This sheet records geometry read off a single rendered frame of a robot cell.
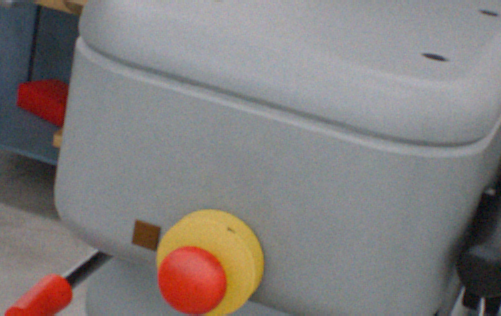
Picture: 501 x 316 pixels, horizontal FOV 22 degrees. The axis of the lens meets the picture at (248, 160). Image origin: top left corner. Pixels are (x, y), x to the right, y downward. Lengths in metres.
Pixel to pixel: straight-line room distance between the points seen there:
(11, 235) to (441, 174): 4.25
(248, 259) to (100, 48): 0.15
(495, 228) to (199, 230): 0.17
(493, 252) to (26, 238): 4.23
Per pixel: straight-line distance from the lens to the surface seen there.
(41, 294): 0.79
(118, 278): 0.90
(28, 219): 5.08
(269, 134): 0.72
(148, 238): 0.76
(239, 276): 0.73
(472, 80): 0.74
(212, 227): 0.73
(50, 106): 5.44
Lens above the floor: 2.07
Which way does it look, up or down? 20 degrees down
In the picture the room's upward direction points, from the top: 11 degrees clockwise
